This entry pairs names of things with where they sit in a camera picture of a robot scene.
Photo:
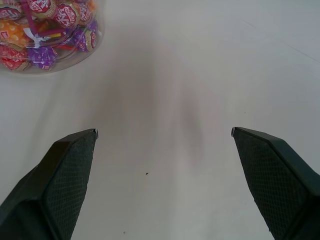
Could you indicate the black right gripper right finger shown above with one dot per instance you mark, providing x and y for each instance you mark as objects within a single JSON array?
[{"x": 277, "y": 185}]

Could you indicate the clear plastic lollipop jar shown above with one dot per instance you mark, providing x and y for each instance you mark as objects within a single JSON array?
[{"x": 97, "y": 30}]

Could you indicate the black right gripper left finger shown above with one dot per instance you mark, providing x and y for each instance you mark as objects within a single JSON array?
[{"x": 50, "y": 190}]

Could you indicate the orange candy wrapper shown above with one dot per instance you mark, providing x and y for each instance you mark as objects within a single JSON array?
[{"x": 12, "y": 33}]

